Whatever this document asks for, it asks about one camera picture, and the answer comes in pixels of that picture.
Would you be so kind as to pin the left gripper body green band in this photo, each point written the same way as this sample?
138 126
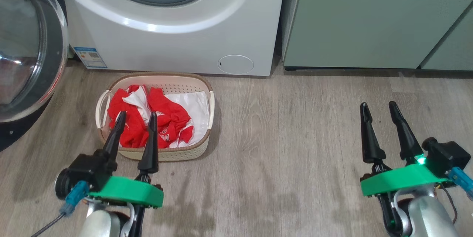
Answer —
129 191

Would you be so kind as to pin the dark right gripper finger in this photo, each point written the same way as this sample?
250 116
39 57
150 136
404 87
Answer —
406 139
370 141

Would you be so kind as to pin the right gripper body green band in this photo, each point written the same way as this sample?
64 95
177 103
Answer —
402 179

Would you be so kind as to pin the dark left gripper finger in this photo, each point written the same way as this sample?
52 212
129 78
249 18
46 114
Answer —
115 141
151 152

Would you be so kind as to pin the red white garment with tag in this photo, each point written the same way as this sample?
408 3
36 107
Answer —
131 126

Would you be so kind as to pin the red white printed garment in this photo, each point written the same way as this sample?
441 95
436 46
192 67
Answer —
172 115

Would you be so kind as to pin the washing machine door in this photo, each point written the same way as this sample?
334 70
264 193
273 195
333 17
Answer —
26 45

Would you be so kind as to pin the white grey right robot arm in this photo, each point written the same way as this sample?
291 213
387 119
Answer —
428 215

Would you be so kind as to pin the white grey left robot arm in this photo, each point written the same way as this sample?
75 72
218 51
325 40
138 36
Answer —
99 224

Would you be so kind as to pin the white front-load washing machine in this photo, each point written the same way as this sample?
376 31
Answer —
177 45

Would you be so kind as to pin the beige perforated laundry basket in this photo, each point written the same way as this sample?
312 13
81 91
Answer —
173 154

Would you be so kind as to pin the blue energy label sticker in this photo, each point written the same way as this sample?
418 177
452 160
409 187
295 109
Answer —
90 58

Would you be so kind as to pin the round white filter cover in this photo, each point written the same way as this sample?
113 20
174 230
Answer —
236 64

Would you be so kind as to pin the pale green cabinet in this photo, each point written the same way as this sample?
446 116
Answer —
362 19

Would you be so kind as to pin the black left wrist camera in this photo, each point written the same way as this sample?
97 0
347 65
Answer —
85 170

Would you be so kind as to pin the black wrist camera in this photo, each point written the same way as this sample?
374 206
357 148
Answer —
85 170
447 155

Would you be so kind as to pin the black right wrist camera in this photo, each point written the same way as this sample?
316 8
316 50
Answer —
447 155

